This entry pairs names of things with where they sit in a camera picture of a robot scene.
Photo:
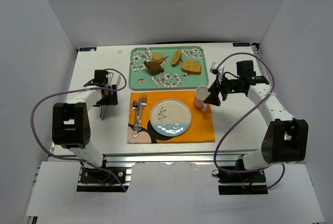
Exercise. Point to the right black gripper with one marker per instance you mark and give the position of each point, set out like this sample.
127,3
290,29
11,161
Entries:
222,91

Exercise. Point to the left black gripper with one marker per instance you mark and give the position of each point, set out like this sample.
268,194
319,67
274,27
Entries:
109,99

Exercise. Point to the dark brown croissant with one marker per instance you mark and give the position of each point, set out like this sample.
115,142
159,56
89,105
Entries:
153,68

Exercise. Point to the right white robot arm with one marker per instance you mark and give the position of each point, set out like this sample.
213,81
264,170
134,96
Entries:
286,137

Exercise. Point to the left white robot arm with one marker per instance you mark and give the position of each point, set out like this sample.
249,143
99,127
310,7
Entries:
71,129

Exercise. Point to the large bread slice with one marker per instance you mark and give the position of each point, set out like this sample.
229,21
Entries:
191,67

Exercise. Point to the small bread slice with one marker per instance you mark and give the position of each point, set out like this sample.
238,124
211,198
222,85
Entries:
176,58

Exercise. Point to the round bread roll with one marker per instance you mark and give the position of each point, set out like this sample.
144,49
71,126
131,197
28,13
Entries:
157,58

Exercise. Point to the pink mug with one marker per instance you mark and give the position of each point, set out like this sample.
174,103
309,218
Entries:
201,93

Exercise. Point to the silver spoon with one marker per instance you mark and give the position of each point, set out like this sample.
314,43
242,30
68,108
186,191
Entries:
135,107

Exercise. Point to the silver fork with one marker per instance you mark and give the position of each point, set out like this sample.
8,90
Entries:
142,104

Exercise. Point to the teal floral tray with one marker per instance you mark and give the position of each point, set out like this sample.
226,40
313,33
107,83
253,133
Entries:
172,77

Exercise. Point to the orange placemat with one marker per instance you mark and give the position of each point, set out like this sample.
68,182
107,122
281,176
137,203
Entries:
200,130

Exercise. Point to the silver knife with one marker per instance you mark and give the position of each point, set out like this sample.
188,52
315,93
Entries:
137,107

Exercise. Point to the blue white plate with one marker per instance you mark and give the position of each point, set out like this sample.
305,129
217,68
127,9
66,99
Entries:
170,117

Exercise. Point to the right blue label sticker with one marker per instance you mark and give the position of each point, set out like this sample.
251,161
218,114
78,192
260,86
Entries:
241,44

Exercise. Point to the blue label sticker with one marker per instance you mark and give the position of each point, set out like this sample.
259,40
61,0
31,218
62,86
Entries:
83,49
241,44

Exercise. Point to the left blue label sticker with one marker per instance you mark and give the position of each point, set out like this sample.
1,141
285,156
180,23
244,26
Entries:
83,49

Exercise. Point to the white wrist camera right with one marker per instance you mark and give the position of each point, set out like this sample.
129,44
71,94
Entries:
217,69

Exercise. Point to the aluminium table rail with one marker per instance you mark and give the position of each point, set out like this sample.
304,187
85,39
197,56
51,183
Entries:
223,158

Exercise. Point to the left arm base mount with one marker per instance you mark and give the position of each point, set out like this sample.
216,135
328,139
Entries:
94,180

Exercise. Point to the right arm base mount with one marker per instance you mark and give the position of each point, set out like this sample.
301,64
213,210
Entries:
231,183

